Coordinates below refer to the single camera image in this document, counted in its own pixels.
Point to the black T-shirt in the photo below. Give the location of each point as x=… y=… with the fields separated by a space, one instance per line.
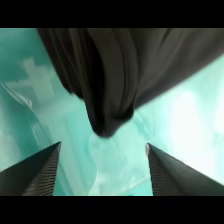
x=126 y=73

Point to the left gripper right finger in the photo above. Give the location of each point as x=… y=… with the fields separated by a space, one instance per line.
x=176 y=176

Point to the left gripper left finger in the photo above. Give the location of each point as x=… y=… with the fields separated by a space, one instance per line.
x=31 y=176

